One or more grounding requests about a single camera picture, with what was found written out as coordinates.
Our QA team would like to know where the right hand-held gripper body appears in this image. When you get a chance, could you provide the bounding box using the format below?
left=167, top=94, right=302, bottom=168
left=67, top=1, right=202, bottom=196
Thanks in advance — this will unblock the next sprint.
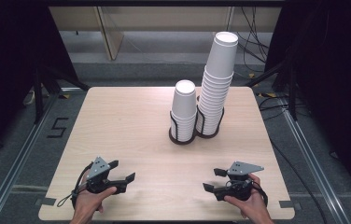
left=214, top=161, right=265, bottom=202

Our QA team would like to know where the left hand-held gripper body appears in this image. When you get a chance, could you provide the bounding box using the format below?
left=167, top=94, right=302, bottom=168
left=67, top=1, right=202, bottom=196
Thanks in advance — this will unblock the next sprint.
left=84, top=156, right=128, bottom=195

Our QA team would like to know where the person's right hand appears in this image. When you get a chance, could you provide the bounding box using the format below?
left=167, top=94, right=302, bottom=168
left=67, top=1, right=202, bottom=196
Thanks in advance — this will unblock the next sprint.
left=223, top=173, right=272, bottom=221

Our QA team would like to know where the person's left hand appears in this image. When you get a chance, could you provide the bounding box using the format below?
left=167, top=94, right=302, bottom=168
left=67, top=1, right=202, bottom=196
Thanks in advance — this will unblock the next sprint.
left=70, top=169, right=118, bottom=220

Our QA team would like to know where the short stack of white cups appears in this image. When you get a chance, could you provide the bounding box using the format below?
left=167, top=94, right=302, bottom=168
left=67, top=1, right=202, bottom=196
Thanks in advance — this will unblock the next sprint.
left=170, top=79, right=198, bottom=143

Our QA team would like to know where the tall stack of white cups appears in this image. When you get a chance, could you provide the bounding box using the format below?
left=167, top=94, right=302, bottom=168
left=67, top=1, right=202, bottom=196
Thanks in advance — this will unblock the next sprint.
left=195, top=31, right=240, bottom=136

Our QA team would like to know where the black metal stand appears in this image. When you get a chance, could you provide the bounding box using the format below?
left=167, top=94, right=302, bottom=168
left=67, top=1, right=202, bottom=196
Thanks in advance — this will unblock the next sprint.
left=32, top=60, right=91, bottom=125
left=245, top=59, right=301, bottom=121

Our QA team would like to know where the beige wooden panel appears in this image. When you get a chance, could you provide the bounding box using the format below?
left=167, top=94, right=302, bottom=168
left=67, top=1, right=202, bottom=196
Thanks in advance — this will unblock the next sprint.
left=93, top=6, right=125, bottom=62

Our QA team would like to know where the dark curtain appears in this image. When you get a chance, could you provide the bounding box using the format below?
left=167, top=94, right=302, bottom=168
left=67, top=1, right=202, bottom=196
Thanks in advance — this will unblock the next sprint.
left=0, top=0, right=83, bottom=166
left=263, top=0, right=351, bottom=213

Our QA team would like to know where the black wrist strap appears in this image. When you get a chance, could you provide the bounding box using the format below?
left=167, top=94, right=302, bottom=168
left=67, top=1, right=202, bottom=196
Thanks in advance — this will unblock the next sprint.
left=56, top=161, right=94, bottom=208
left=251, top=180, right=270, bottom=207

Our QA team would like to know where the black floor cable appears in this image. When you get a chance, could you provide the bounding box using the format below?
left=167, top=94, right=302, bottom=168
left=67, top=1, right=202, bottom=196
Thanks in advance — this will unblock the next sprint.
left=257, top=92, right=329, bottom=224

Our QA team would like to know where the aluminium floor rail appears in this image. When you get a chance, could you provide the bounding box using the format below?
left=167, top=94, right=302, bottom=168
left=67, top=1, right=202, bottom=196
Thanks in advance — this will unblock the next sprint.
left=279, top=105, right=351, bottom=220
left=0, top=88, right=63, bottom=224

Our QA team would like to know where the bundle of hanging black cables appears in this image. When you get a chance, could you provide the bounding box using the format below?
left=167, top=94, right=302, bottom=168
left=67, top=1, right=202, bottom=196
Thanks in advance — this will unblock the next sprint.
left=237, top=6, right=273, bottom=74

